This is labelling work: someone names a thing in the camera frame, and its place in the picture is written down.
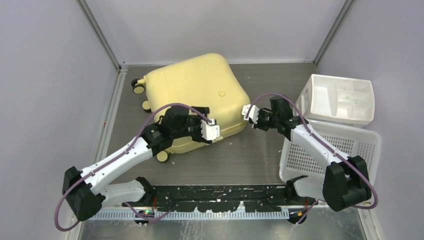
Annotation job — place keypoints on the white divided organizer tray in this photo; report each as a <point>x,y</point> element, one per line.
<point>341,100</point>

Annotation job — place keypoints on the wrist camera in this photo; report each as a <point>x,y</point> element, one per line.
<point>250,113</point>
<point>210,130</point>

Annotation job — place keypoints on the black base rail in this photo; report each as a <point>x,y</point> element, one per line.
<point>220,198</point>

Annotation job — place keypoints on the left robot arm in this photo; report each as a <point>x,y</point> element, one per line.
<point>89,190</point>

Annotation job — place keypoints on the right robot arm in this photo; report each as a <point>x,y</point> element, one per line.
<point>346,181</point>

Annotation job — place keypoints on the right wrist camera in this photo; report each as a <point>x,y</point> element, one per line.
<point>250,113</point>

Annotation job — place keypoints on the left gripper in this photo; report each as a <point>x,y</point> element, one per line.
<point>198,137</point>

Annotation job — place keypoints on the slotted metal cable duct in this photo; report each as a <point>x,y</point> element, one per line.
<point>238,214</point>

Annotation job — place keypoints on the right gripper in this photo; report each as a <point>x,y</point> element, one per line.
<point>258,124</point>

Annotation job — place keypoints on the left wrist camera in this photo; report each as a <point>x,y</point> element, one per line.
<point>210,130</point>

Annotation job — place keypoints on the yellow hard-shell suitcase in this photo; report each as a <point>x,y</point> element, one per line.
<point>202,81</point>

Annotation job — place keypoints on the white perforated plastic basket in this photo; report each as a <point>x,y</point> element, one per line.
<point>348,152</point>

